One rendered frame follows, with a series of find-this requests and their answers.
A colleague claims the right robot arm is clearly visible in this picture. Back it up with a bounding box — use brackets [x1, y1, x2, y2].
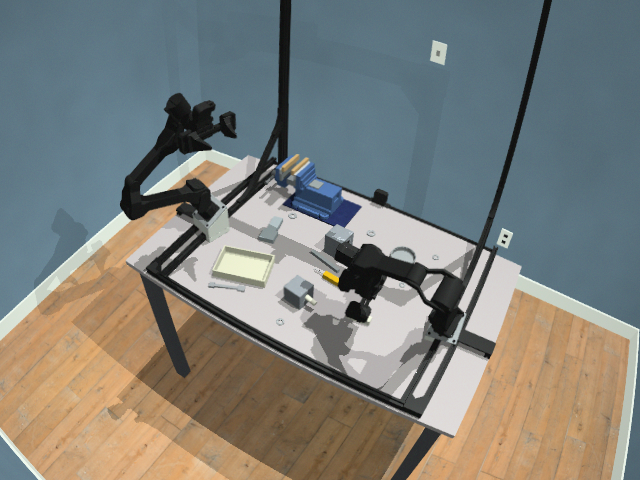
[120, 93, 220, 222]

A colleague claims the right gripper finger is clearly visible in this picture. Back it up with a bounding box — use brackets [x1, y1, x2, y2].
[223, 116, 237, 138]
[187, 131, 212, 153]

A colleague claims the beige shallow open tray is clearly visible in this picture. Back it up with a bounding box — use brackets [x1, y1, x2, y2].
[212, 245, 275, 288]

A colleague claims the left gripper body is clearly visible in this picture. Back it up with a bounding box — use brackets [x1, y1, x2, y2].
[345, 275, 387, 323]

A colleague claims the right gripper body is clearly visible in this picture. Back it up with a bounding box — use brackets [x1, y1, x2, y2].
[178, 111, 236, 155]

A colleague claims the dark blue mat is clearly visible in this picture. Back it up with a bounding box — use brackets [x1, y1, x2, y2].
[283, 193, 362, 228]

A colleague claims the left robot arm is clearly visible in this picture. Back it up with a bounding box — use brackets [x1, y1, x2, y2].
[334, 241, 465, 338]

